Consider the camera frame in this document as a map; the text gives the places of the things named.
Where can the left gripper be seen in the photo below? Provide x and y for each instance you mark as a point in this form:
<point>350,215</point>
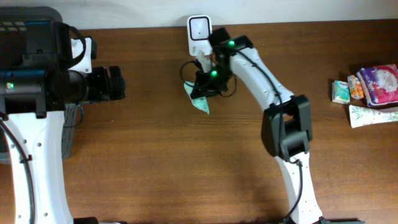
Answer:
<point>104,90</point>

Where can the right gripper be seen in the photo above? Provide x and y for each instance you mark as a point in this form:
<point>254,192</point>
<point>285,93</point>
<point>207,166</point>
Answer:
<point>204,85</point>

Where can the green tissue pack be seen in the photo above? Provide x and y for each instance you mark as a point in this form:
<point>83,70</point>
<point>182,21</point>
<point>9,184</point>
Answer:
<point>340,92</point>

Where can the orange tissue pack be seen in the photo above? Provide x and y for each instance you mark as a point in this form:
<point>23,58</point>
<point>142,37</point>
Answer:
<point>355,87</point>

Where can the white bamboo print tube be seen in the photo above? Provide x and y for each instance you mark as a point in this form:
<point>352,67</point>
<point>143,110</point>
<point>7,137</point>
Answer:
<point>361,116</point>

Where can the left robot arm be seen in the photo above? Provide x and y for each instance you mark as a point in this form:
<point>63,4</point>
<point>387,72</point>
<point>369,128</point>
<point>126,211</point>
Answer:
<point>46,72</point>

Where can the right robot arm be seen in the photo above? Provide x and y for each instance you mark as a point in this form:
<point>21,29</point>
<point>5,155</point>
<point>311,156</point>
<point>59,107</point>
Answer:
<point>286,129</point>

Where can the grey plastic mesh basket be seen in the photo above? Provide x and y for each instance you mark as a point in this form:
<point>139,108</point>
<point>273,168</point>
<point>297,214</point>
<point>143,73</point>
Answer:
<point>17,15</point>

